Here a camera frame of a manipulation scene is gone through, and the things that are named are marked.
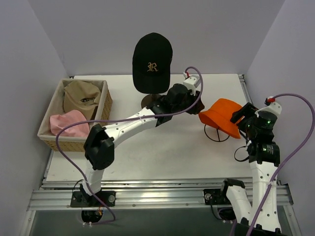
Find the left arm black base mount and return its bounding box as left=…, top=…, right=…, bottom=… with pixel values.
left=70, top=184, right=117, bottom=209

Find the black baseball cap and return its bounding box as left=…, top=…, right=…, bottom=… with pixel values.
left=132, top=32, right=173, bottom=94

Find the black coiled cable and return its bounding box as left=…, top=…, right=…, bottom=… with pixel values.
left=203, top=124, right=232, bottom=143

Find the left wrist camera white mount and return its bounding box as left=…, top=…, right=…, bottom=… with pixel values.
left=183, top=72, right=201, bottom=90

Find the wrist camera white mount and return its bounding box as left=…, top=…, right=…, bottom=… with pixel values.
left=183, top=72, right=201, bottom=90
left=255, top=96, right=282, bottom=117

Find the orange cap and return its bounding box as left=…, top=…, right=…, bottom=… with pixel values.
left=198, top=98, right=242, bottom=139

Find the beige cap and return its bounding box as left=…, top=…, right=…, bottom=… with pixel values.
left=63, top=81, right=101, bottom=119

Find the dark wooden mannequin stand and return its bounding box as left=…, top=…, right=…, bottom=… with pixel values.
left=141, top=94, right=163, bottom=109

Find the pink cap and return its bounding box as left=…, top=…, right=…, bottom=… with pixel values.
left=49, top=110, right=90, bottom=138

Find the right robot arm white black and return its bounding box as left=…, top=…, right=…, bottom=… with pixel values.
left=218, top=101, right=282, bottom=236

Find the wicker basket with liner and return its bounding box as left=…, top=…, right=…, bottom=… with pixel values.
left=37, top=79, right=113, bottom=151

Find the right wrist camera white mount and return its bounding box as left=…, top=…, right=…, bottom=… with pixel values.
left=255, top=96, right=282, bottom=117

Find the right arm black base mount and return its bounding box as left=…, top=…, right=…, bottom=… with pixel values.
left=203, top=188, right=230, bottom=205

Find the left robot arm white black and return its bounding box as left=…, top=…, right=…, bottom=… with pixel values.
left=81, top=84, right=205, bottom=206

